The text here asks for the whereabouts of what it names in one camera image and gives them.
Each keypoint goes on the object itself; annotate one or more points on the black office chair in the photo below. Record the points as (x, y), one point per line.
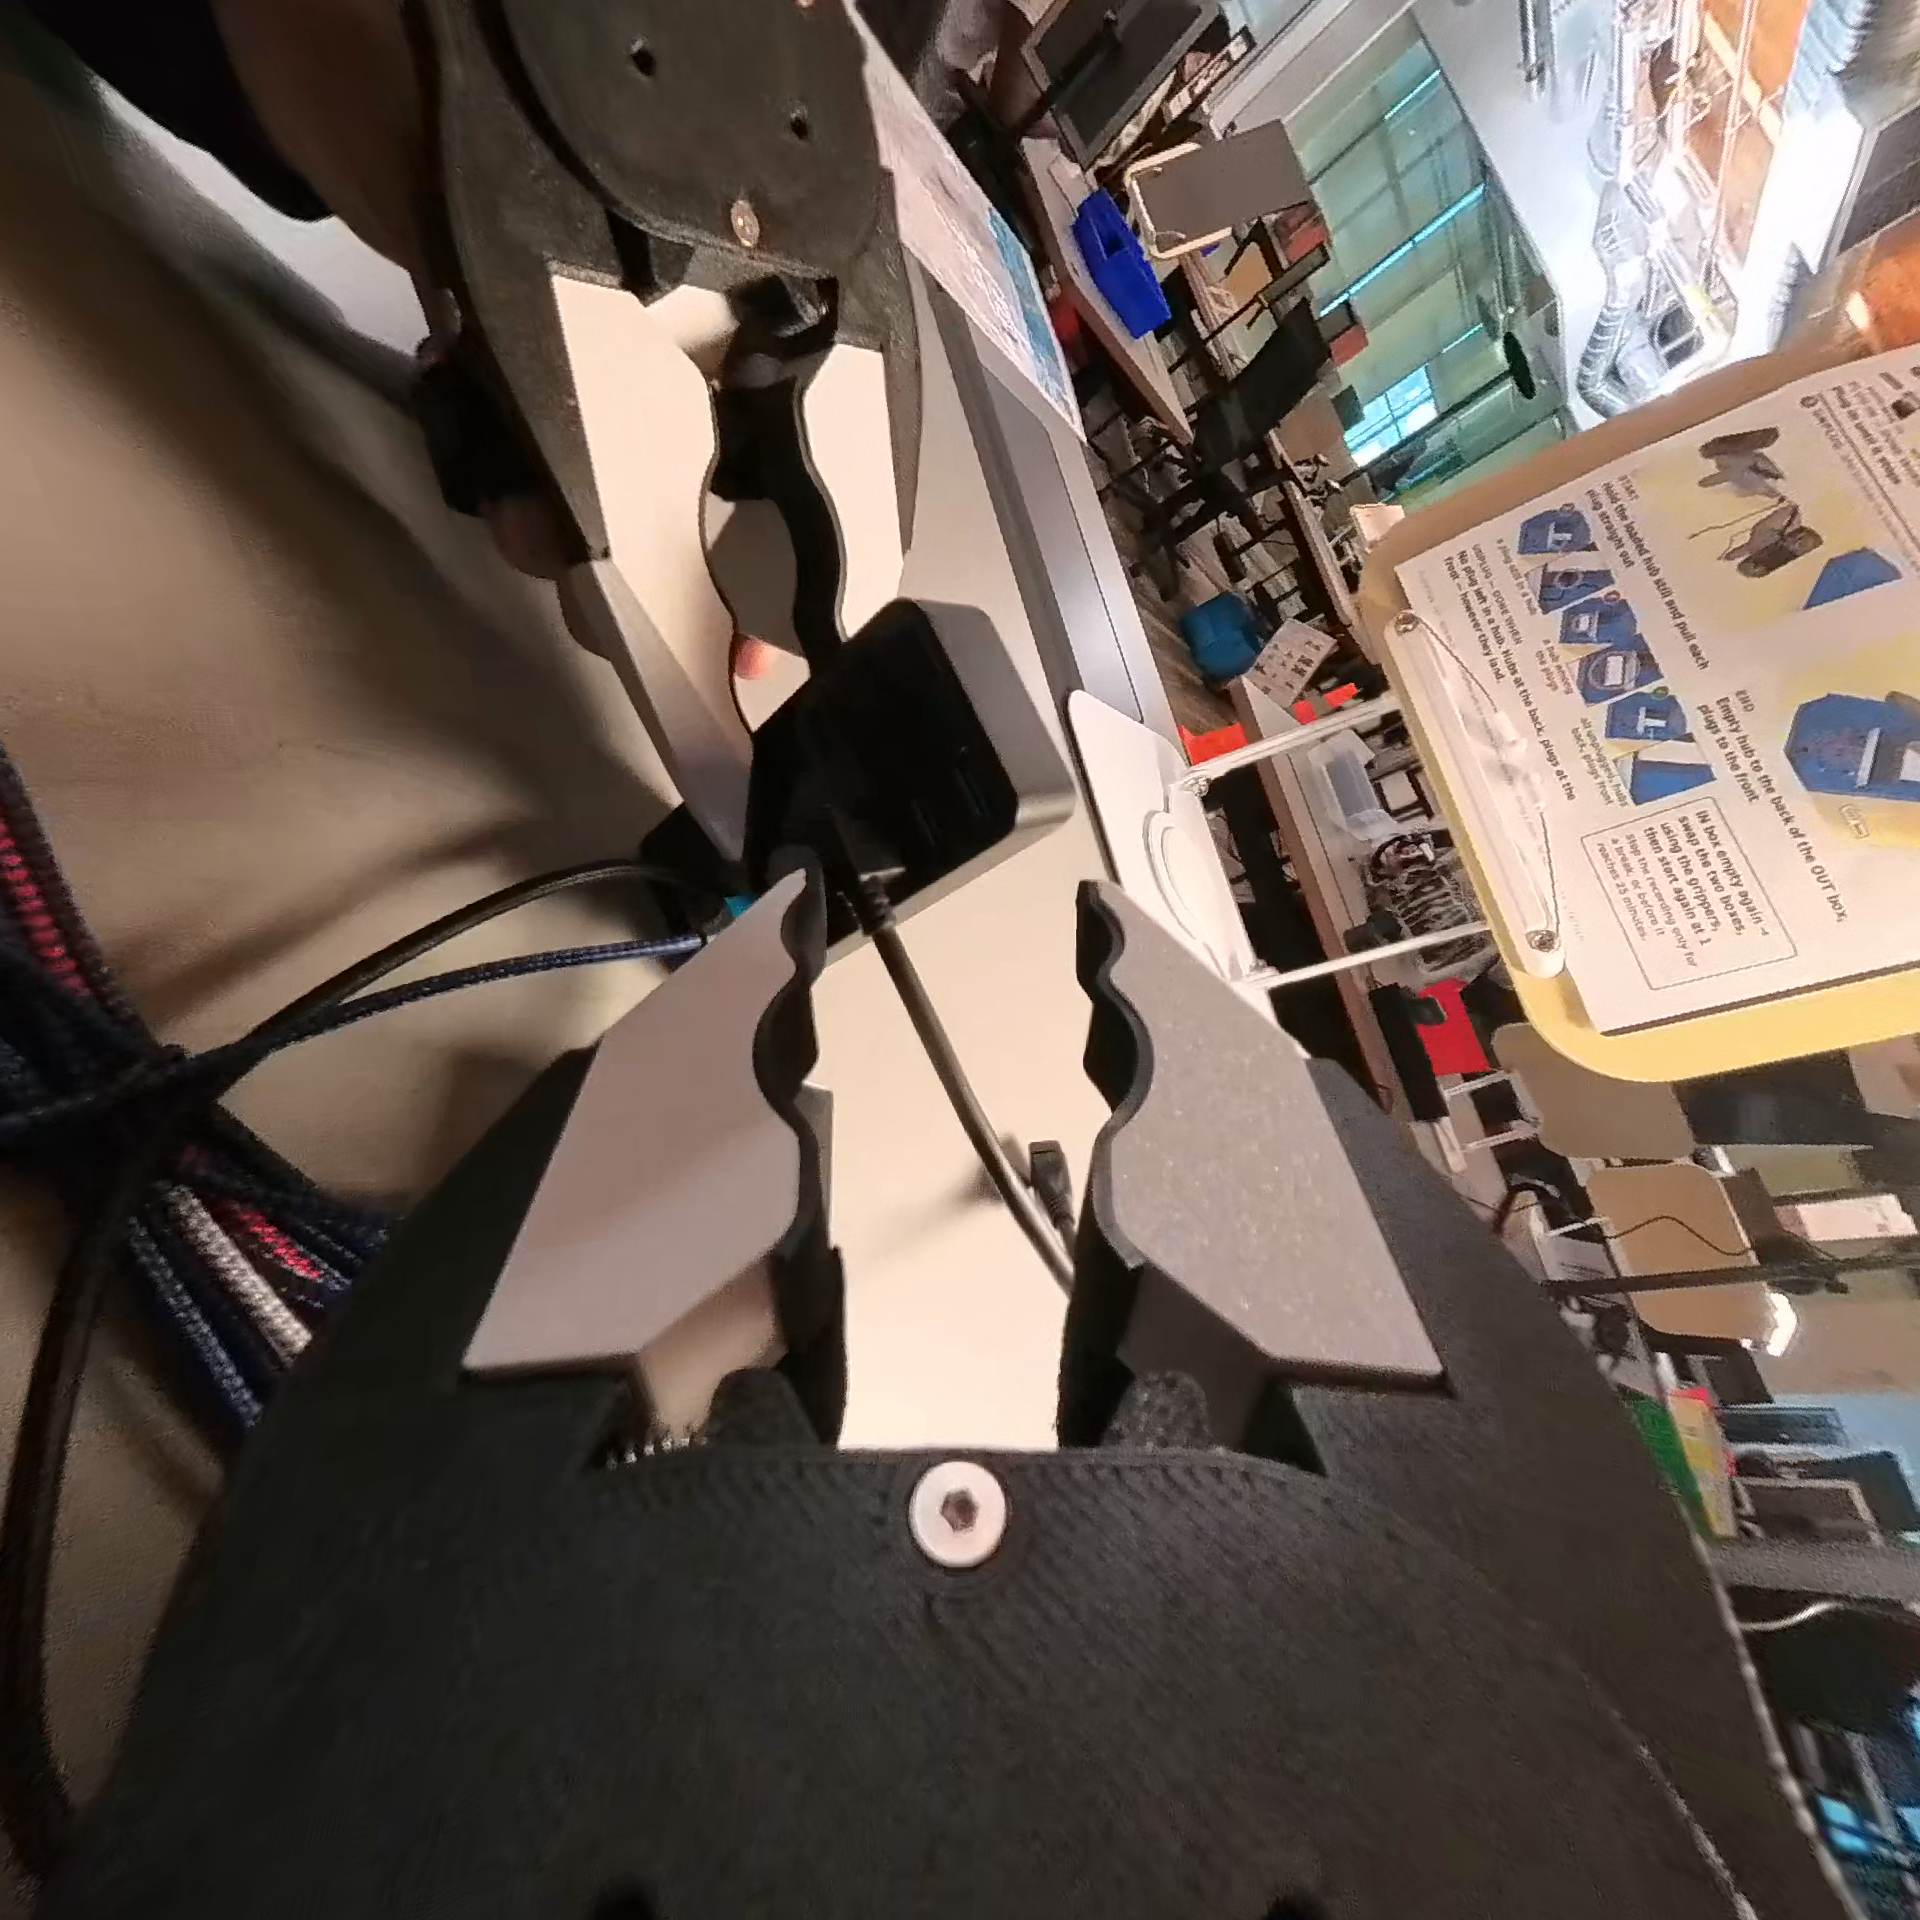
(1245, 422)

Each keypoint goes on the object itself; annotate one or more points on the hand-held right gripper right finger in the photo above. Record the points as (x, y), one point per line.
(1257, 1205)

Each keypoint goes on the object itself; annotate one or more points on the person's left hand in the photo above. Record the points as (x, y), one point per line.
(534, 542)

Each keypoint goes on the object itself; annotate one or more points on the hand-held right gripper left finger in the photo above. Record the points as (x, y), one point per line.
(656, 1141)

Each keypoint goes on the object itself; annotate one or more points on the dark grey USB hub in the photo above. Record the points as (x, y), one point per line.
(963, 720)

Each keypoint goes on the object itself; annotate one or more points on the blue bag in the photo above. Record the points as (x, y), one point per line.
(1217, 636)

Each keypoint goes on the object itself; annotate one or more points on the red plastic object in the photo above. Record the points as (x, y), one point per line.
(1213, 745)

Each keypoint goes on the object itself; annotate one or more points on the printed paper sheet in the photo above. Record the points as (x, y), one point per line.
(1001, 286)

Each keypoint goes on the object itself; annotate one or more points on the person's left forearm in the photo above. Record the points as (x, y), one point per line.
(301, 126)

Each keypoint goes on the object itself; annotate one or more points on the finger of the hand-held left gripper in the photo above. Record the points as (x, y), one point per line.
(849, 482)
(626, 452)

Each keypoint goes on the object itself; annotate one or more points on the document stand with instruction sheet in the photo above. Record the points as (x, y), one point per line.
(1727, 745)

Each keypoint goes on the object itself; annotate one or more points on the blue plastic bin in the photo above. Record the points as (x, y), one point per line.
(1118, 248)

